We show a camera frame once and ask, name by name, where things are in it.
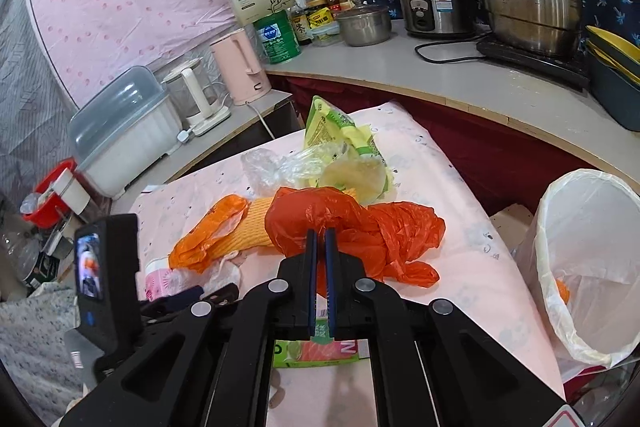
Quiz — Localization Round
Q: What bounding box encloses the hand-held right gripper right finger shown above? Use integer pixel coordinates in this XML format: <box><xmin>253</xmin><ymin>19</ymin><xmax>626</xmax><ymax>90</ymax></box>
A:
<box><xmin>324</xmin><ymin>228</ymin><xmax>581</xmax><ymax>427</ymax></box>

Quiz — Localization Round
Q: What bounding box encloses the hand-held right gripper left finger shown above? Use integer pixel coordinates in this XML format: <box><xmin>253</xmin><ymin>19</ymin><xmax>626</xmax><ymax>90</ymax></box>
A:
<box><xmin>59</xmin><ymin>229</ymin><xmax>321</xmax><ymax>427</ymax></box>

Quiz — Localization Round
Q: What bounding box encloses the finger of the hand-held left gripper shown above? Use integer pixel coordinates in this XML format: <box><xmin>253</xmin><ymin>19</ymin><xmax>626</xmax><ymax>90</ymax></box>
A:
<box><xmin>141</xmin><ymin>288</ymin><xmax>203</xmax><ymax>315</ymax></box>
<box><xmin>200</xmin><ymin>283</ymin><xmax>241</xmax><ymax>308</ymax></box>

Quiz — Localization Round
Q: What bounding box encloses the large orange plastic bag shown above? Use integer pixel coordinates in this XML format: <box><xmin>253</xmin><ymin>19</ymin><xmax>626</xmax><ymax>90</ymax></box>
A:
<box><xmin>264</xmin><ymin>187</ymin><xmax>447</xmax><ymax>290</ymax></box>

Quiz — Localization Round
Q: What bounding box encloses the clear plastic bag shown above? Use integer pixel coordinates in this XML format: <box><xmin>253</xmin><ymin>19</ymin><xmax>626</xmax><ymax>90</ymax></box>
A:
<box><xmin>241</xmin><ymin>146</ymin><xmax>346</xmax><ymax>200</ymax></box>

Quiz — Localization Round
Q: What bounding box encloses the green snack bag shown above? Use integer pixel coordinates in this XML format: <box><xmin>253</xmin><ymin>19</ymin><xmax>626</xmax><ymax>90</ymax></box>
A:
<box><xmin>303</xmin><ymin>95</ymin><xmax>388</xmax><ymax>172</ymax></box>

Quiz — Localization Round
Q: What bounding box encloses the trash bin with white liner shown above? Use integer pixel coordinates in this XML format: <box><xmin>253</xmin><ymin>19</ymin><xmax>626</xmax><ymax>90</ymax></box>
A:
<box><xmin>515</xmin><ymin>168</ymin><xmax>640</xmax><ymax>370</ymax></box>

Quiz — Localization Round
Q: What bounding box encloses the white crumpled tissue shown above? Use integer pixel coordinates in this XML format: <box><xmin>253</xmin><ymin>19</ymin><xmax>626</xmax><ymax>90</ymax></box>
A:
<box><xmin>206</xmin><ymin>251</ymin><xmax>244</xmax><ymax>299</ymax></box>

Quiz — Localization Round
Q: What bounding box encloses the pink tissue packet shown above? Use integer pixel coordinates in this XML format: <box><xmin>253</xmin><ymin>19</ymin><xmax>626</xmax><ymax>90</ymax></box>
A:
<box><xmin>145</xmin><ymin>257</ymin><xmax>201</xmax><ymax>303</ymax></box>

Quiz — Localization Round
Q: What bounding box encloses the small orange plastic bag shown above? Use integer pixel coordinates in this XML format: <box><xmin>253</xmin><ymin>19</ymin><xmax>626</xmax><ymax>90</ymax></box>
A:
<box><xmin>168</xmin><ymin>194</ymin><xmax>251</xmax><ymax>275</ymax></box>

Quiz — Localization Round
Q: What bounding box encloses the orange foam net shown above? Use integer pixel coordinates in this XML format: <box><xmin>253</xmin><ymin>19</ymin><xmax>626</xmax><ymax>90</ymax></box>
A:
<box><xmin>207</xmin><ymin>197</ymin><xmax>281</xmax><ymax>260</ymax></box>

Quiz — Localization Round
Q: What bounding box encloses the dark green box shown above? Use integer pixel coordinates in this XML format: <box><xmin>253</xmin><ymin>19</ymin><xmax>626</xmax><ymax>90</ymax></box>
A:
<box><xmin>24</xmin><ymin>251</ymin><xmax>62</xmax><ymax>291</ymax></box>

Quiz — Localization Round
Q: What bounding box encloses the green and pink carton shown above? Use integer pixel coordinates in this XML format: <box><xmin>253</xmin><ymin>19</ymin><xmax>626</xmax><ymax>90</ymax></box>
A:
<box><xmin>272</xmin><ymin>302</ymin><xmax>371</xmax><ymax>370</ymax></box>

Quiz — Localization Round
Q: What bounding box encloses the white blue-print cloth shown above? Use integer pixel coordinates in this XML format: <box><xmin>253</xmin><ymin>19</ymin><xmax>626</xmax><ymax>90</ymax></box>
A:
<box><xmin>0</xmin><ymin>282</ymin><xmax>101</xmax><ymax>418</ymax></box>

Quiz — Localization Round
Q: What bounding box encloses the pale yellow plastic wrapper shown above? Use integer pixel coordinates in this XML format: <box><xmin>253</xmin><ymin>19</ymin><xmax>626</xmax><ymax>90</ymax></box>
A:
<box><xmin>320</xmin><ymin>157</ymin><xmax>398</xmax><ymax>208</ymax></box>

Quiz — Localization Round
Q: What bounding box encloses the red bucket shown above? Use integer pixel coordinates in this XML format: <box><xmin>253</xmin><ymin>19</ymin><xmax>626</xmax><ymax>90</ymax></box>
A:
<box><xmin>20</xmin><ymin>158</ymin><xmax>78</xmax><ymax>228</ymax></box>

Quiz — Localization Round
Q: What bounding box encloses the white plastic container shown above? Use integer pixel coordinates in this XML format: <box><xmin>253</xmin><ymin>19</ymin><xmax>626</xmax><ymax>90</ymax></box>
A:
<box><xmin>51</xmin><ymin>169</ymin><xmax>92</xmax><ymax>214</ymax></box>

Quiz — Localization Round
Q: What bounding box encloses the pink printed tablecloth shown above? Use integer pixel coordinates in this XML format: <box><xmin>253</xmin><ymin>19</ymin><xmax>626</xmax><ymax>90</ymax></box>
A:
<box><xmin>110</xmin><ymin>99</ymin><xmax>568</xmax><ymax>427</ymax></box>

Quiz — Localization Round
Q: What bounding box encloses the white dish box clear lid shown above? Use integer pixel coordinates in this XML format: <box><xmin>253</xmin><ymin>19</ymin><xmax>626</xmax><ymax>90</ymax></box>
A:
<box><xmin>67</xmin><ymin>66</ymin><xmax>183</xmax><ymax>200</ymax></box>

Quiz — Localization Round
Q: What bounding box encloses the cardboard piece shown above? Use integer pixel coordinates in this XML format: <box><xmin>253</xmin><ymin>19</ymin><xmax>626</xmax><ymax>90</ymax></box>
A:
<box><xmin>489</xmin><ymin>203</ymin><xmax>536</xmax><ymax>253</ymax></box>

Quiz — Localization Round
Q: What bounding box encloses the pink electric kettle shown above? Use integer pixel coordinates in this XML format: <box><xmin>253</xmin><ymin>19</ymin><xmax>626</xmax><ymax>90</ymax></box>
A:
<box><xmin>209</xmin><ymin>28</ymin><xmax>273</xmax><ymax>106</ymax></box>

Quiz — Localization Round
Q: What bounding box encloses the grey patterned curtain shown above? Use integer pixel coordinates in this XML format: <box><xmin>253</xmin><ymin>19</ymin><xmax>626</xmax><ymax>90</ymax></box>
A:
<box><xmin>0</xmin><ymin>0</ymin><xmax>81</xmax><ymax>218</ymax></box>

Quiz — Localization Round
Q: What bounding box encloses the green tin can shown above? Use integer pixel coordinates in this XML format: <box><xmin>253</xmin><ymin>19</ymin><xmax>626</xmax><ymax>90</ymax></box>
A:
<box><xmin>252</xmin><ymin>9</ymin><xmax>302</xmax><ymax>66</ymax></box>

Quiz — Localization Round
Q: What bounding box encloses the clear food container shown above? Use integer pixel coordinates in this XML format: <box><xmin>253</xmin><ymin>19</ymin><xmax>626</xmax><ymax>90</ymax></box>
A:
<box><xmin>311</xmin><ymin>27</ymin><xmax>344</xmax><ymax>48</ymax></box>

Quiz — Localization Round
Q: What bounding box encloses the orange scrap in bin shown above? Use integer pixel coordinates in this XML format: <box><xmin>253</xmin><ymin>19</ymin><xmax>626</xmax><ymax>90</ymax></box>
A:
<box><xmin>554</xmin><ymin>274</ymin><xmax>572</xmax><ymax>306</ymax></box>

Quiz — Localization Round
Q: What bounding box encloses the dark bottle with white label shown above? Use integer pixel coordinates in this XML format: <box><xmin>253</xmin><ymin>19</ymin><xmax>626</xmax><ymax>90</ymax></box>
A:
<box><xmin>290</xmin><ymin>4</ymin><xmax>314</xmax><ymax>46</ymax></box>

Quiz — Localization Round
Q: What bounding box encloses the small steel pot with lid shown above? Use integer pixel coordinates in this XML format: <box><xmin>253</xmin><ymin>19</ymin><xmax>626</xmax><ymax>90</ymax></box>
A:
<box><xmin>334</xmin><ymin>4</ymin><xmax>393</xmax><ymax>48</ymax></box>

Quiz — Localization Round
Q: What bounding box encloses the yellow label jar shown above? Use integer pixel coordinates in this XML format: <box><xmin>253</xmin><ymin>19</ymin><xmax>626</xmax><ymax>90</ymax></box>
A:
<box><xmin>306</xmin><ymin>0</ymin><xmax>334</xmax><ymax>30</ymax></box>

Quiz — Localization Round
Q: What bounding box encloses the black induction cooker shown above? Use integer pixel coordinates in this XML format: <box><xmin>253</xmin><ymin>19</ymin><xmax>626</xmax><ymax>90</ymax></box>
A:
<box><xmin>475</xmin><ymin>34</ymin><xmax>593</xmax><ymax>92</ymax></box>

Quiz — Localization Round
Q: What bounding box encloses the blue plastic basin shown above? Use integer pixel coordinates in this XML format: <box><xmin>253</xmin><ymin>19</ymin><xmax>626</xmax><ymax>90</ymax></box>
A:
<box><xmin>585</xmin><ymin>42</ymin><xmax>640</xmax><ymax>132</ymax></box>

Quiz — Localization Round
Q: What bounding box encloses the yellow bowl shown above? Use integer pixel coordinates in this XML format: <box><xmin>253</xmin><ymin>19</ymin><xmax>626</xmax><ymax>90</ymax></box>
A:
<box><xmin>586</xmin><ymin>44</ymin><xmax>640</xmax><ymax>88</ymax></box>
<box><xmin>586</xmin><ymin>25</ymin><xmax>640</xmax><ymax>60</ymax></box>

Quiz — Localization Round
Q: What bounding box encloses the white kettle cable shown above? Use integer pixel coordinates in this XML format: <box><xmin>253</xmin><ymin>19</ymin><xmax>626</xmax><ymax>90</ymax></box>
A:
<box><xmin>247</xmin><ymin>101</ymin><xmax>277</xmax><ymax>141</ymax></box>

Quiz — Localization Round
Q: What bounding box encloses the glass kettle with white handle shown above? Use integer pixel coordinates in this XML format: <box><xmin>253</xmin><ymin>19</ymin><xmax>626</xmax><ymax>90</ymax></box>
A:
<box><xmin>161</xmin><ymin>57</ymin><xmax>232</xmax><ymax>138</ymax></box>

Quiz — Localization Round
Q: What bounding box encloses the black power cable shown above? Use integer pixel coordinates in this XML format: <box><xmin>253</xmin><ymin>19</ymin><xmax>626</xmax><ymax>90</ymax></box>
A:
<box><xmin>413</xmin><ymin>38</ymin><xmax>482</xmax><ymax>64</ymax></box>

